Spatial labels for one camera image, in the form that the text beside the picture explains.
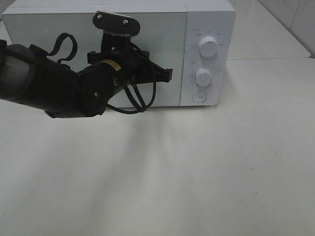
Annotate white microwave door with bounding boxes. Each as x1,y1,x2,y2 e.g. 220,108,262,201
1,13,186,106

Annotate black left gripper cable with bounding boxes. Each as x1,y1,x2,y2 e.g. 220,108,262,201
105,44,157,115

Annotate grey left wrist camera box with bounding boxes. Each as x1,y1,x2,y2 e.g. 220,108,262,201
93,11,140,37

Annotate white microwave oven body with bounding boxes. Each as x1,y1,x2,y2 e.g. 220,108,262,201
1,0,236,106

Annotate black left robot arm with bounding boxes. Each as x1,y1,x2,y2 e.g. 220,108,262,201
0,33,172,118

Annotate round white door button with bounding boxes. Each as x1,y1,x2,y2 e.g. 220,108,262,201
192,91,207,103

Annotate upper white power knob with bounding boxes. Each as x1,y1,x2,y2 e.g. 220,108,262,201
198,35,218,58

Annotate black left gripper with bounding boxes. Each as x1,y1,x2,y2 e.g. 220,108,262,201
87,32,172,84

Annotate white timer knob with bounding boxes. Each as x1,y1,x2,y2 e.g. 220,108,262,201
195,68,213,87

